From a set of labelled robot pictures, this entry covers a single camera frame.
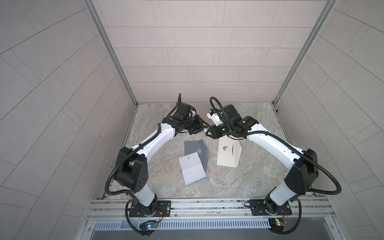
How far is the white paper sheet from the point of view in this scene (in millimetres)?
823

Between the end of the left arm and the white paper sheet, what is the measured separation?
0.21 metres

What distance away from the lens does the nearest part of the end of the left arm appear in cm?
61
